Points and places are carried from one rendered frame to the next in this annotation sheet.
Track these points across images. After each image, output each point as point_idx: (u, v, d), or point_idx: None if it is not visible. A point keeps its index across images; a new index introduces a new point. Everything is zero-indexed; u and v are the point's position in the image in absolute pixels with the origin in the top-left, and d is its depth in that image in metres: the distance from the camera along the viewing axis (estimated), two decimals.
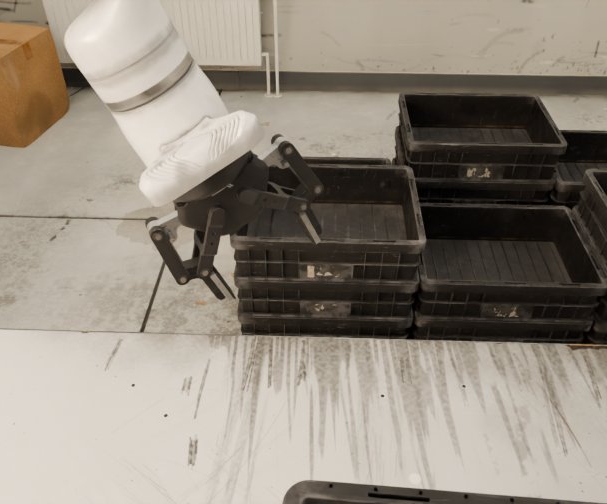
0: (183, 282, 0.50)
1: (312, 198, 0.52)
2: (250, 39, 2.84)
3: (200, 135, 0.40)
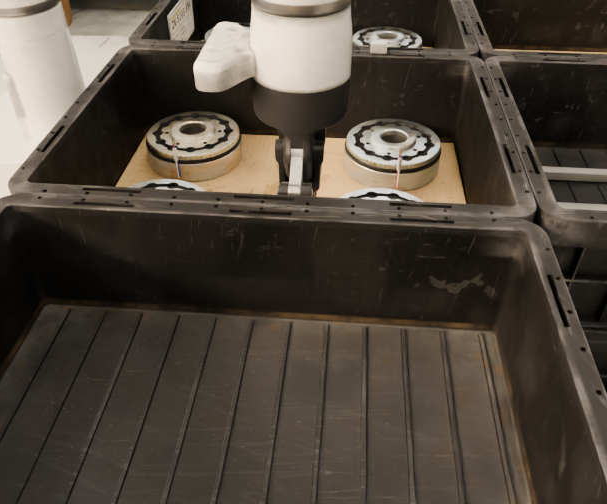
0: None
1: None
2: None
3: (228, 46, 0.44)
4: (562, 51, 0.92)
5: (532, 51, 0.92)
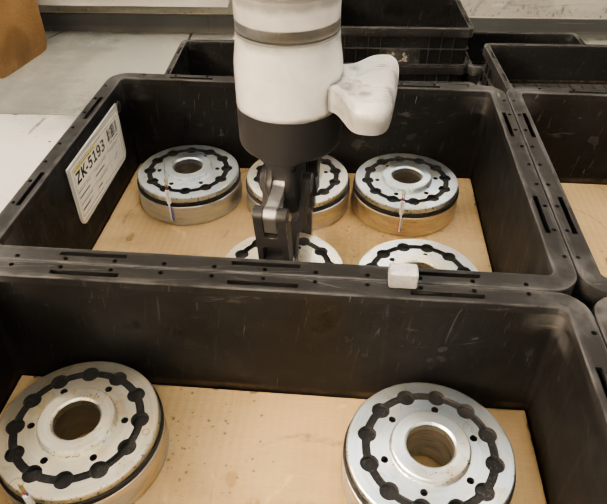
0: None
1: None
2: None
3: (366, 72, 0.41)
4: None
5: None
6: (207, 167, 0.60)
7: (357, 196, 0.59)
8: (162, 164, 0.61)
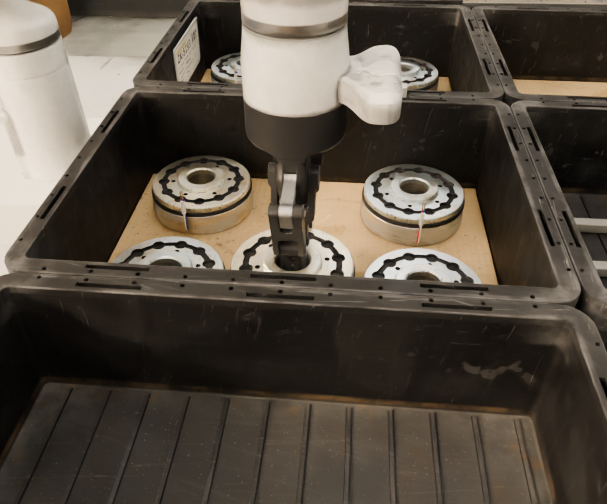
0: (307, 251, 0.46)
1: None
2: None
3: (371, 63, 0.42)
4: (583, 82, 0.88)
5: (552, 82, 0.88)
6: None
7: None
8: (228, 62, 0.86)
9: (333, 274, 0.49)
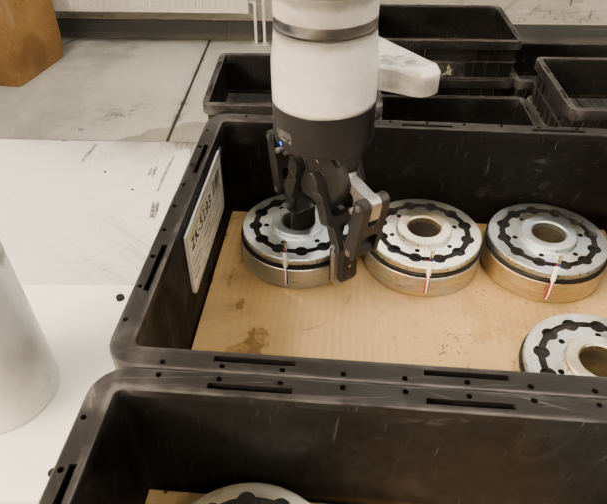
0: (374, 243, 0.47)
1: None
2: None
3: None
4: None
5: None
6: (321, 222, 0.53)
7: (493, 256, 0.52)
8: (268, 217, 0.55)
9: None
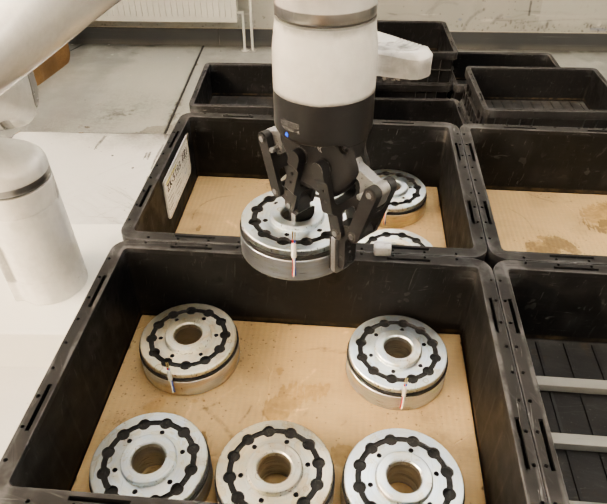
0: (373, 226, 0.49)
1: None
2: None
3: None
4: (570, 193, 0.89)
5: (540, 194, 0.89)
6: (320, 212, 0.53)
7: None
8: (265, 213, 0.54)
9: (313, 483, 0.51)
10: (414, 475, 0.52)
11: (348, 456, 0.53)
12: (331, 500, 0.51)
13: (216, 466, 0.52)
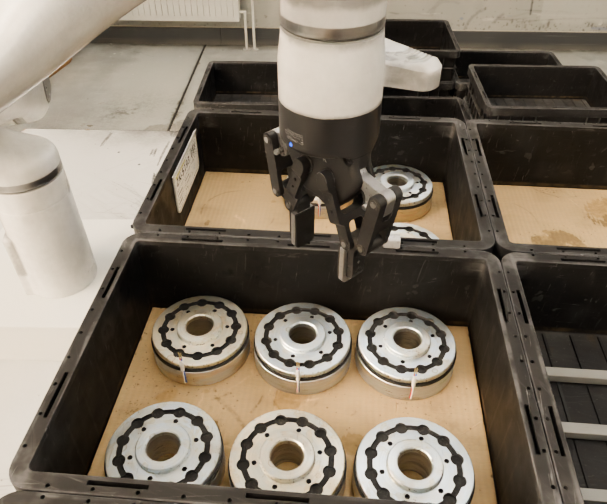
0: (384, 237, 0.48)
1: None
2: None
3: None
4: (575, 188, 0.90)
5: (545, 189, 0.90)
6: (322, 334, 0.63)
7: None
8: (275, 331, 0.64)
9: (325, 470, 0.52)
10: (424, 463, 0.53)
11: (359, 444, 0.54)
12: (343, 487, 0.52)
13: (229, 454, 0.53)
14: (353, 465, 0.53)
